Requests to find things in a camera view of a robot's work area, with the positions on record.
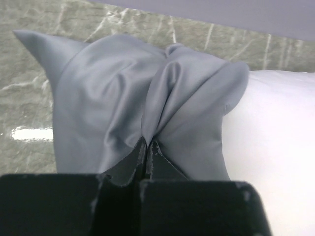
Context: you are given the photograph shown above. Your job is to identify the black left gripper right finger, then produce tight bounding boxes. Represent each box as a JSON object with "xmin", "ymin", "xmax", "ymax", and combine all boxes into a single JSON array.
[{"xmin": 139, "ymin": 142, "xmax": 271, "ymax": 236}]

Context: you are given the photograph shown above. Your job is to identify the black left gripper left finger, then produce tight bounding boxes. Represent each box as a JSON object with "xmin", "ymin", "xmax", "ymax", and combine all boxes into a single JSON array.
[{"xmin": 0, "ymin": 139, "xmax": 147, "ymax": 236}]

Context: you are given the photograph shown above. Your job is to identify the white pillow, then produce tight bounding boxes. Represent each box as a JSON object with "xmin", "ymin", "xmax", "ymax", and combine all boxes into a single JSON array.
[{"xmin": 222, "ymin": 70, "xmax": 315, "ymax": 236}]

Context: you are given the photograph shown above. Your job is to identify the grey pillowcase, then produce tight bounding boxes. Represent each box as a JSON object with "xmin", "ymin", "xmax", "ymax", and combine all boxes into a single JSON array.
[{"xmin": 14, "ymin": 30, "xmax": 249, "ymax": 180}]

